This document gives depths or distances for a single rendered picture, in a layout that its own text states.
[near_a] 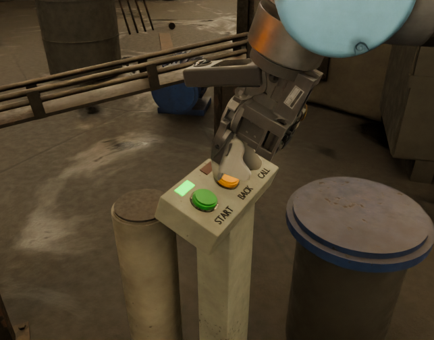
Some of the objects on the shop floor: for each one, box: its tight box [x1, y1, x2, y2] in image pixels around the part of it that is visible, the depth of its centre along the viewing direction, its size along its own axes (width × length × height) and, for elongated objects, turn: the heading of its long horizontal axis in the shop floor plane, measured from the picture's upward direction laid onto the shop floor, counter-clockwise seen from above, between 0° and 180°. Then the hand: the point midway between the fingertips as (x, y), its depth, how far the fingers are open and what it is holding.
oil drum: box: [34, 0, 123, 82], centre depth 313 cm, size 59×59×89 cm
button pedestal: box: [155, 154, 279, 340], centre depth 84 cm, size 16×24×62 cm, turn 150°
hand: (216, 170), depth 60 cm, fingers closed
